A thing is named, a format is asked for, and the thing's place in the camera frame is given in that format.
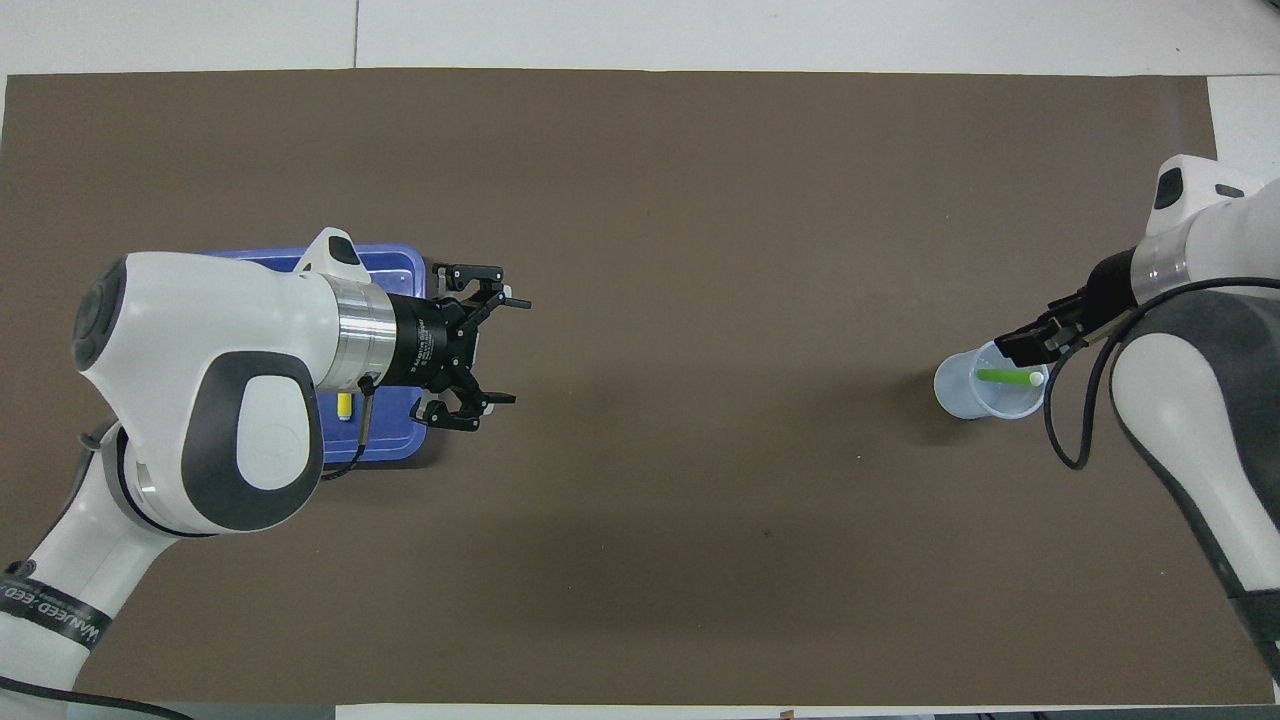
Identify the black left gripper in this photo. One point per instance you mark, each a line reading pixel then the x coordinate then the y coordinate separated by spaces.
pixel 430 345

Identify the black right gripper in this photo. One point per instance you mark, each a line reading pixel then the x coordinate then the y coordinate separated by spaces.
pixel 1110 290

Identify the green pen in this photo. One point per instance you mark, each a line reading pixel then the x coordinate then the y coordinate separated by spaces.
pixel 1000 376

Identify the yellow pen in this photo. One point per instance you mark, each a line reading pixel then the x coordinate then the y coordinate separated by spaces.
pixel 344 406

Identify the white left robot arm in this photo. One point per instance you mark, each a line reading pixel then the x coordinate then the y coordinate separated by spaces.
pixel 180 320

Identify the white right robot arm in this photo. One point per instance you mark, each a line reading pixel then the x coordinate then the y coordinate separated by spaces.
pixel 1230 240

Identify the translucent plastic cup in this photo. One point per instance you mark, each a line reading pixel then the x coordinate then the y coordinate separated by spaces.
pixel 965 400

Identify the blue plastic tray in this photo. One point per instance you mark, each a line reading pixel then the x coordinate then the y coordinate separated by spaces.
pixel 395 440

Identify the brown table mat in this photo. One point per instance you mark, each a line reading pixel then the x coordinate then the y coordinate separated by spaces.
pixel 700 550

